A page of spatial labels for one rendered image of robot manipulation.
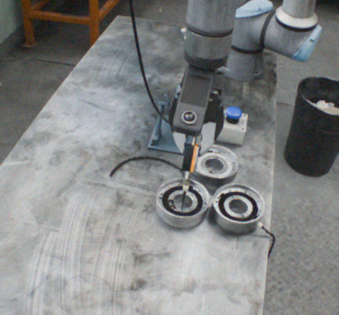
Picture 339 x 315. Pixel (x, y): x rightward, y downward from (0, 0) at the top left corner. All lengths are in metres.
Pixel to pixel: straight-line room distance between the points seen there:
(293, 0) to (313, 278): 1.16
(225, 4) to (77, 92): 0.65
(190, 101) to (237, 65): 0.61
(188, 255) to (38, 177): 0.36
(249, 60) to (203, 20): 0.64
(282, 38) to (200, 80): 0.53
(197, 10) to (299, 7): 0.53
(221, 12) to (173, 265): 0.44
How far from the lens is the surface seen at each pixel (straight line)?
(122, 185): 0.90
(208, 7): 0.61
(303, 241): 1.94
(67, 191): 0.89
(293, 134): 2.14
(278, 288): 1.76
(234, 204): 0.87
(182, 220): 0.80
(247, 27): 1.20
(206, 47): 0.64
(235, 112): 1.00
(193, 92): 0.66
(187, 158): 0.77
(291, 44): 1.16
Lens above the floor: 1.45
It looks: 41 degrees down
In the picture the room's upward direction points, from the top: 6 degrees clockwise
